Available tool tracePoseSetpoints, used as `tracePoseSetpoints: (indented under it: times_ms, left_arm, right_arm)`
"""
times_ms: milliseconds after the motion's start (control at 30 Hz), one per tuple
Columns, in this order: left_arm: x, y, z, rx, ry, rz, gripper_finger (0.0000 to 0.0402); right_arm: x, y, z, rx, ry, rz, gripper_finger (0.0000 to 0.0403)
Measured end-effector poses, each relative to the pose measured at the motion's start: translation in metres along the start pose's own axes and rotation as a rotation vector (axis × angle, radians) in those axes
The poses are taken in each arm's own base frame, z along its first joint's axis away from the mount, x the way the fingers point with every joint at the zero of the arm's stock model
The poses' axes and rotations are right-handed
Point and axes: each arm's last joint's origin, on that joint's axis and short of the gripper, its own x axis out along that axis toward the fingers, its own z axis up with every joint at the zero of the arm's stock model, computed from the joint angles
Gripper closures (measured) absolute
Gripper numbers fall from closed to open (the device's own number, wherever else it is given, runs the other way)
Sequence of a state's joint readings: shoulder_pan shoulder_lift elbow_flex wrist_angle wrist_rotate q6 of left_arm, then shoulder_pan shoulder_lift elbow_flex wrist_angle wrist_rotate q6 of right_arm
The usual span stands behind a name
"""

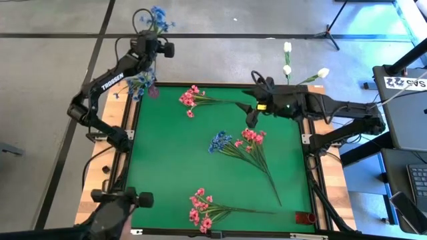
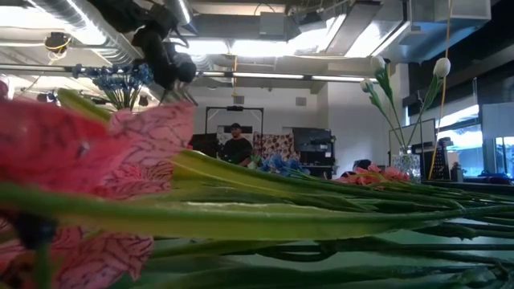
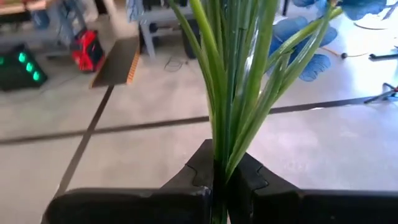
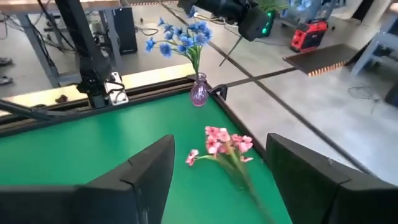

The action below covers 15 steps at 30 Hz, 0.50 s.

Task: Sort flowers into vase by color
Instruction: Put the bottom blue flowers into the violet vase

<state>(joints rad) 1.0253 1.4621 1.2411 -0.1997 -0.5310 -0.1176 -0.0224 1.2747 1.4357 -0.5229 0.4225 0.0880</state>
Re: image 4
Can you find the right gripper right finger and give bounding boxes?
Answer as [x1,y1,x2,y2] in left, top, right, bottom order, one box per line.
[266,133,398,224]

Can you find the wooden desk grey legs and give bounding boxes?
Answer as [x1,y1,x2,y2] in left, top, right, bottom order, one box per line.
[0,0,122,88]

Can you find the grey furniture frame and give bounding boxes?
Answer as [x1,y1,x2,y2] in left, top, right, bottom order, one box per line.
[351,12,398,75]

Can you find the wooden table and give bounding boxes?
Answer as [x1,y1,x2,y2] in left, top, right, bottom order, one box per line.
[0,62,197,108]

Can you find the thin black stand leg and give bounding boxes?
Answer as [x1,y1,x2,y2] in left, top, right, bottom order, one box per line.
[219,35,243,67]

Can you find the black computer tower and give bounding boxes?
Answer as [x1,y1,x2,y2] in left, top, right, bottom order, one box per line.
[112,6,138,56]

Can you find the blue artificial flower bunch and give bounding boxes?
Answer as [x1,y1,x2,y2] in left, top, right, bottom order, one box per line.
[145,6,214,78]

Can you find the pink artificial flower bunch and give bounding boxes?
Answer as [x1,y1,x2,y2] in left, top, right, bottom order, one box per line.
[185,126,277,224]

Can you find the thin black floor cable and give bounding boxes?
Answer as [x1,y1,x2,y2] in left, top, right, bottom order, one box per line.
[347,85,382,104]

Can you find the black floor cable loop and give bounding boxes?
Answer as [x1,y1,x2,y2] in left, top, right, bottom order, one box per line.
[134,25,159,37]

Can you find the red black power unit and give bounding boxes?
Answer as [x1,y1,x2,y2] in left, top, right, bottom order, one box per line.
[289,18,329,53]

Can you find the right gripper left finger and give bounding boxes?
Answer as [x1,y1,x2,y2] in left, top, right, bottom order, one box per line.
[0,134,176,224]

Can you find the black striped-edge ramp mat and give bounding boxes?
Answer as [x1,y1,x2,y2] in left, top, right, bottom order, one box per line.
[282,43,360,78]

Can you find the black diagonal frame strut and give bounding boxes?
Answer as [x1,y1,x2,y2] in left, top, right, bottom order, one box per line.
[0,98,60,123]

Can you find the purple glass vase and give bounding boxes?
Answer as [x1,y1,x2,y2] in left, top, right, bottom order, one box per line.
[189,72,210,108]

